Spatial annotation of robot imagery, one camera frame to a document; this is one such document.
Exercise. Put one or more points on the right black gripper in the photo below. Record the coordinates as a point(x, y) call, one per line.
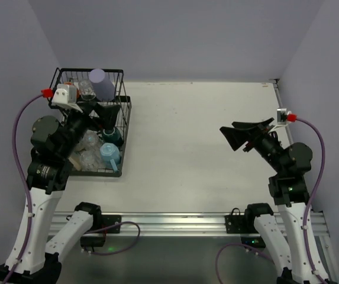
point(254, 138)

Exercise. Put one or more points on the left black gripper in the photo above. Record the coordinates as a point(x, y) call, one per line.
point(89, 112)

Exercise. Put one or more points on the clear glass cup rack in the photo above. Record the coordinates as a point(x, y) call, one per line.
point(86, 90)

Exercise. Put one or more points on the lavender plastic tumbler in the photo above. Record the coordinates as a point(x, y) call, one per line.
point(103, 87)

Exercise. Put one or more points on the dark teal ceramic mug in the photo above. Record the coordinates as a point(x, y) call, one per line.
point(113, 136)

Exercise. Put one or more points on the light blue plastic mug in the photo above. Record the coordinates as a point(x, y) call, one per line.
point(110, 156)

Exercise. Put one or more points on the clear faceted glass front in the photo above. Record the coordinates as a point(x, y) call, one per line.
point(90, 161)

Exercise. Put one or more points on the clear faceted glass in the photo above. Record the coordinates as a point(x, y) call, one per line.
point(92, 141)
point(90, 161)

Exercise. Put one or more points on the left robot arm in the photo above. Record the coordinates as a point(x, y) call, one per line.
point(34, 257)

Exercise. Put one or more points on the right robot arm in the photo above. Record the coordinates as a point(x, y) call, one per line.
point(294, 252)

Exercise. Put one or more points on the clear faceted glass rear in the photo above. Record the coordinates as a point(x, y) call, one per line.
point(92, 141)

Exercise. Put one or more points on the cream mug with dragon print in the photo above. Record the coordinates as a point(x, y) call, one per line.
point(75, 161)

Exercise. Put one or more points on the right black controller box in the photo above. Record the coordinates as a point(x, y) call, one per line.
point(256, 242)

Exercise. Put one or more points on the black controller box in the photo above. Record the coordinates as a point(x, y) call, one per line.
point(256, 242)
point(90, 243)

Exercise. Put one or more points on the left black controller box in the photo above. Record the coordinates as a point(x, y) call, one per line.
point(90, 243)

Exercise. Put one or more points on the black wire dish rack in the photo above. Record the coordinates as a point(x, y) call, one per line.
point(116, 76)

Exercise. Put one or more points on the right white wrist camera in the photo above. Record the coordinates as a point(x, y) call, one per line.
point(281, 119)

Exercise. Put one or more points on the aluminium mounting rail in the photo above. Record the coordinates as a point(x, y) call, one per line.
point(182, 224)

